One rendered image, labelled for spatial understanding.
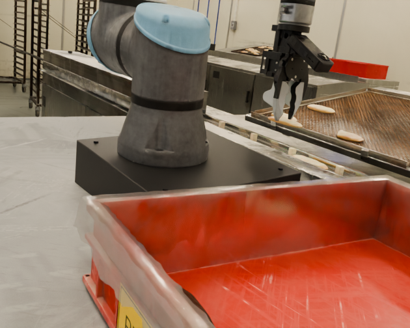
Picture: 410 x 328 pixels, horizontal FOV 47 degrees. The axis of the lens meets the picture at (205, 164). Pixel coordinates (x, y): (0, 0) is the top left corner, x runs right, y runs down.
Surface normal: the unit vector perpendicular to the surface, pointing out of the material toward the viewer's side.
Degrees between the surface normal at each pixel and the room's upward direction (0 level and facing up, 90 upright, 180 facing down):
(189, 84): 93
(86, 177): 90
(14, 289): 0
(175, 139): 76
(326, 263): 0
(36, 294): 0
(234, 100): 90
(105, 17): 90
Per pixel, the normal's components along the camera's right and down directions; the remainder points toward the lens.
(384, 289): 0.12, -0.95
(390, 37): -0.83, 0.05
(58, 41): 0.54, 0.29
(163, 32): -0.14, 0.27
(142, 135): -0.41, -0.04
